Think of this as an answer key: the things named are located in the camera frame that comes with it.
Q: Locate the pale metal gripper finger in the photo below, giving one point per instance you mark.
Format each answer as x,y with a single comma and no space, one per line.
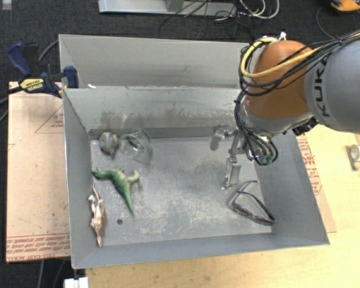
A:
217,136
232,172

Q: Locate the dark purple sunglasses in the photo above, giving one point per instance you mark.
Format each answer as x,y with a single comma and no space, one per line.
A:
252,213

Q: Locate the grey metal bin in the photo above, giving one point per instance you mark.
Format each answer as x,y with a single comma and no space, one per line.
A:
180,190

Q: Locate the clear glass cup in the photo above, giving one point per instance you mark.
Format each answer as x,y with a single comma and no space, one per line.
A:
135,145

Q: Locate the green toy dinosaur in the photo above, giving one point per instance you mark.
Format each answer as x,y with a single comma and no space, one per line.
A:
121,183

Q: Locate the tan and white toy lizard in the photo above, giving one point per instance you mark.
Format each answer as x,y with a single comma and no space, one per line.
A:
97,214

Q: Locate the brown cardboard board red print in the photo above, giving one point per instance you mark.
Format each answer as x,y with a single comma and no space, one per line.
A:
36,175

